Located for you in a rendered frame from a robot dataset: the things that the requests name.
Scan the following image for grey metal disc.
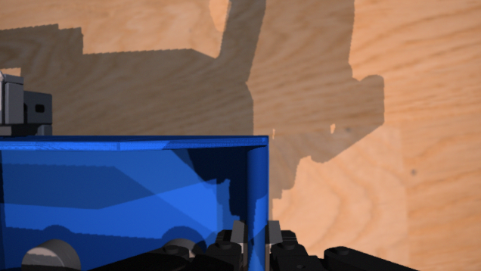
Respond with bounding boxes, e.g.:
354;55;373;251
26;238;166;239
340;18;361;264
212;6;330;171
164;238;204;257
21;239;81;271

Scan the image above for blue bin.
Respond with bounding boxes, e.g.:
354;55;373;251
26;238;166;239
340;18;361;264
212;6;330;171
0;135;269;271

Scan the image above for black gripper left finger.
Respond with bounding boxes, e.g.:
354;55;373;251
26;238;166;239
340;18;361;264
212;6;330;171
87;220;248;271

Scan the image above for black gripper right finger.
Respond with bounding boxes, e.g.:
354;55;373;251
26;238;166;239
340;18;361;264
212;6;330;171
265;220;419;271

